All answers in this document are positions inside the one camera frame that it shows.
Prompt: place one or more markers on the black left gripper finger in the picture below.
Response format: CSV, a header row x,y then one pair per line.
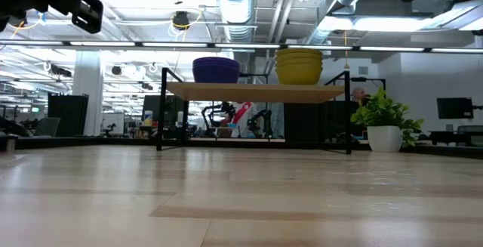
x,y
87,13

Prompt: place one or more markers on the patterned yellow mini bowl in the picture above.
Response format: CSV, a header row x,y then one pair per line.
x,y
299,75
299,51
299,56
299,62

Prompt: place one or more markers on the black background robot arm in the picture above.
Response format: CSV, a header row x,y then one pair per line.
x,y
217,111
260,122

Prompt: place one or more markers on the white round pillar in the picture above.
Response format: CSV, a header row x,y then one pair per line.
x,y
87,92

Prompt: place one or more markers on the black partition cabinet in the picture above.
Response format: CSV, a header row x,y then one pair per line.
x,y
68,115

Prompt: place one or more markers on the white bottle yellow label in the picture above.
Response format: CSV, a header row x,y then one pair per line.
x,y
148,118

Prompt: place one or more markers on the black computer monitor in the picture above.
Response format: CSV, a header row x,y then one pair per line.
x,y
454,108

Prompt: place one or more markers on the green plant white pot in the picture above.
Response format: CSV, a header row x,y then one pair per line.
x,y
385,137

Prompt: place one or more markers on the dark office desk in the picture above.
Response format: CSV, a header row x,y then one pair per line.
x,y
453,135

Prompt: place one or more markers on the long LED light bar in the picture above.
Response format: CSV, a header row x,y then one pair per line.
x,y
245,46

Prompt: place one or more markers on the dark low cabinet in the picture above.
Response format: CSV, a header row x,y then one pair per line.
x,y
313,122

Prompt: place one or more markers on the wooden shelf black metal legs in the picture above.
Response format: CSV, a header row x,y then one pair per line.
x,y
253,93

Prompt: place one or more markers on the black ceiling camera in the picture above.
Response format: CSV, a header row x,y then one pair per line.
x,y
181,19

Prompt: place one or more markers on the black aluminium table frame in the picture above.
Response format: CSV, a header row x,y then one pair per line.
x,y
94,142

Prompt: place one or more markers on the silver ribbed ventilation duct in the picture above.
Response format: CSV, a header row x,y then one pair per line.
x,y
235,9

